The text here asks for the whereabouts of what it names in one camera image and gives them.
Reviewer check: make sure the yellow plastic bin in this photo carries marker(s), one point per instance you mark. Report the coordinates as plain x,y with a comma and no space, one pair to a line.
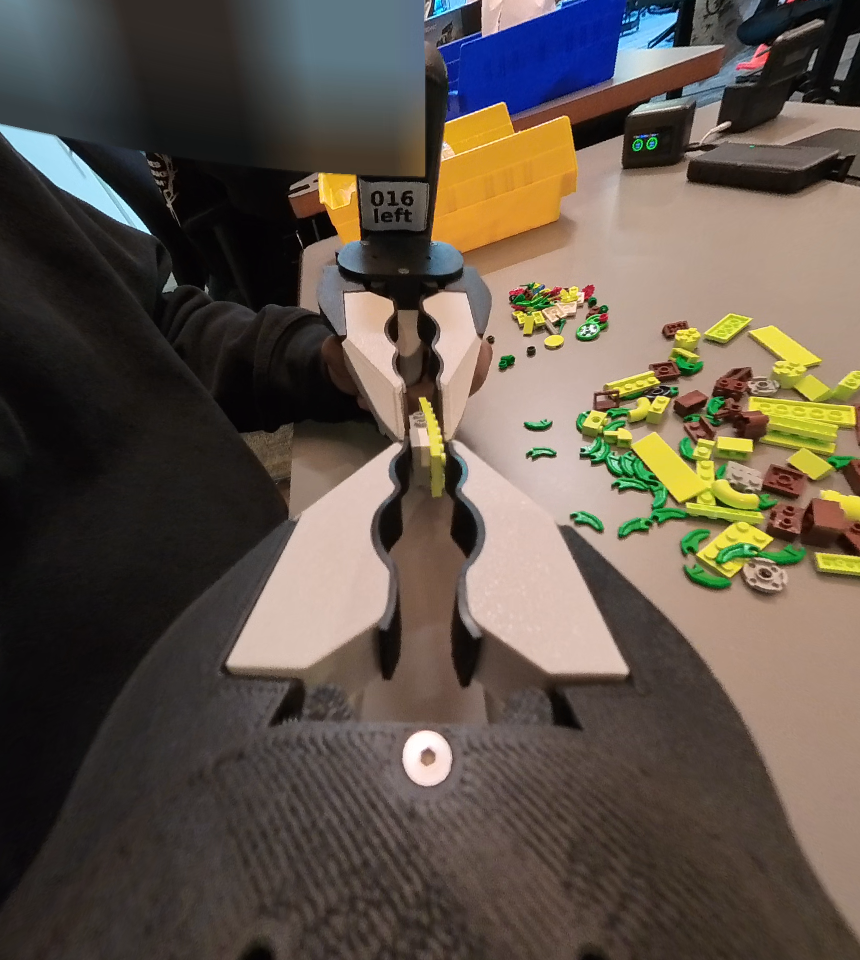
478,127
505,195

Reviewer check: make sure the blue plastic bin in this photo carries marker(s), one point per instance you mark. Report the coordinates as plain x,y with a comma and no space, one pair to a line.
542,60

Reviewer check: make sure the green spoked wheel piece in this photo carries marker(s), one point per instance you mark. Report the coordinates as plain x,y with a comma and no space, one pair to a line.
589,330

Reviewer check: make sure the person's left hand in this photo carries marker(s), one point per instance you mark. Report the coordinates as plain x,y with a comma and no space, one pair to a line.
338,367

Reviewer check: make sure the person's left forearm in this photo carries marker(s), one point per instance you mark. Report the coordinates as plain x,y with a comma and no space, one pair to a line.
250,352

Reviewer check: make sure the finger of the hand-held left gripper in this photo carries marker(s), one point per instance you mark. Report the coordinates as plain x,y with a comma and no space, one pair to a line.
460,352
370,352

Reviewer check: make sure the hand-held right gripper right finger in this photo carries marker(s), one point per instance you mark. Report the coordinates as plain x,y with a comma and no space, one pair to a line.
542,600

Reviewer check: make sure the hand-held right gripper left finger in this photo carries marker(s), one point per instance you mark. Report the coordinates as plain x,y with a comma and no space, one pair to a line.
310,600

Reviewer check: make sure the pile of mixed toy bricks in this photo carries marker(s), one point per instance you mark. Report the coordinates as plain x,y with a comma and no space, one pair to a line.
744,450

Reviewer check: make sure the black device green display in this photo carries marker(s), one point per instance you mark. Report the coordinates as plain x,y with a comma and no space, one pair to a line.
658,135

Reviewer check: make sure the wooden background table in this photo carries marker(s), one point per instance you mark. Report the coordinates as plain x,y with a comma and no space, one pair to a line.
654,71

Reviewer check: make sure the black power adapter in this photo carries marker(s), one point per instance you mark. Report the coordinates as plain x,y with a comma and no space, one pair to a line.
767,90

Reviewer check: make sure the green curved leaf piece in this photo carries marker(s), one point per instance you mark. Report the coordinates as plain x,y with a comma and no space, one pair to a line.
587,519
538,425
541,453

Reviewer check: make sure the heap of small brick parts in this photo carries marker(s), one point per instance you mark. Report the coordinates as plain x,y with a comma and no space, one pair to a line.
550,304

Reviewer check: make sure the lime long studded plate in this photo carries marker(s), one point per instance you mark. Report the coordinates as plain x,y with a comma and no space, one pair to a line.
436,465

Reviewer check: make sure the black flat bar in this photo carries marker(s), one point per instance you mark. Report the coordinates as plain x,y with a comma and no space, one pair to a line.
767,169

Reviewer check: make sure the grey lego bracket piece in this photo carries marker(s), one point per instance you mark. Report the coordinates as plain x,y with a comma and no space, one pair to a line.
418,446

